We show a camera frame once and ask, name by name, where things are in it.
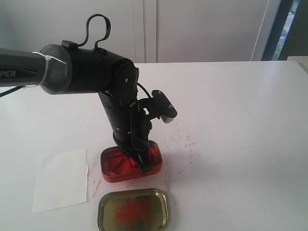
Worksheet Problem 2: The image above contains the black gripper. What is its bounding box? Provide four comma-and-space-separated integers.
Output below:
99, 92, 152, 174

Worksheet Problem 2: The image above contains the red ink pad tin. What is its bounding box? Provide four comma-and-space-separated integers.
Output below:
101, 141, 163, 183

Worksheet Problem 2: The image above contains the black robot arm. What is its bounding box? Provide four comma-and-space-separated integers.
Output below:
0, 41, 153, 174

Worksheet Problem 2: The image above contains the gold tin lid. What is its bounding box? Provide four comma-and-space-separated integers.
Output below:
97, 188, 168, 231

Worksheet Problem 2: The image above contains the white paper sheet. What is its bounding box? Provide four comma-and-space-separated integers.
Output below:
32, 149, 88, 213

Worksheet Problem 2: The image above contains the white cabinet with doors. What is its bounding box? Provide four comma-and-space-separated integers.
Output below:
0, 0, 280, 63

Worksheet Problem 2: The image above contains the white zip tie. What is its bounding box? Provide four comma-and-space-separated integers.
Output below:
24, 51, 67, 88

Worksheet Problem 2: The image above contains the beige box at right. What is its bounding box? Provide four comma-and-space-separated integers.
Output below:
287, 56, 308, 72

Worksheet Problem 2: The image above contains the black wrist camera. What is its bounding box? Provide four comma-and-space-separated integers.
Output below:
138, 90, 178, 124

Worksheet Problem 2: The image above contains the black cable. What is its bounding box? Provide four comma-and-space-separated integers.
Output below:
77, 14, 112, 50

